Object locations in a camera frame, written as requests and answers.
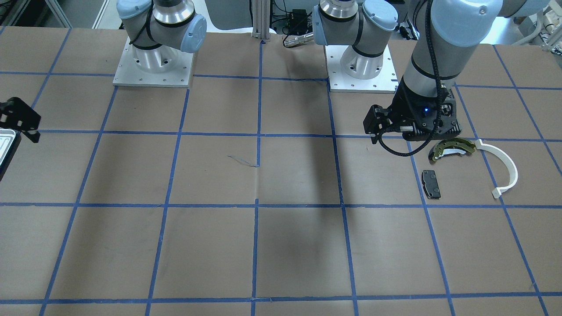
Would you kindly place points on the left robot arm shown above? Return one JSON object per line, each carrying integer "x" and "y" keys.
{"x": 449, "y": 31}

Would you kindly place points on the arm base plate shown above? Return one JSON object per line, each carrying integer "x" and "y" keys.
{"x": 161, "y": 67}
{"x": 350, "y": 72}

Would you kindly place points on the olive curved brake shoe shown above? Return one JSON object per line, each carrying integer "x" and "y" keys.
{"x": 456, "y": 145}

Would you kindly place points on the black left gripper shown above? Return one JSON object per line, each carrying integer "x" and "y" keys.
{"x": 407, "y": 104}

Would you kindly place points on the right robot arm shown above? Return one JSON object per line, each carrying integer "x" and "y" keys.
{"x": 163, "y": 37}

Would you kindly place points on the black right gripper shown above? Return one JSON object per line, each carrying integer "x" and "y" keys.
{"x": 18, "y": 115}

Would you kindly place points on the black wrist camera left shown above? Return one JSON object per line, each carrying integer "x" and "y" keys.
{"x": 375, "y": 121}

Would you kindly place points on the aluminium frame post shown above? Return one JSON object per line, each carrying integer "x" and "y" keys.
{"x": 261, "y": 18}

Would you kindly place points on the dark grey brake pad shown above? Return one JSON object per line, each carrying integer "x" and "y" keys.
{"x": 430, "y": 184}

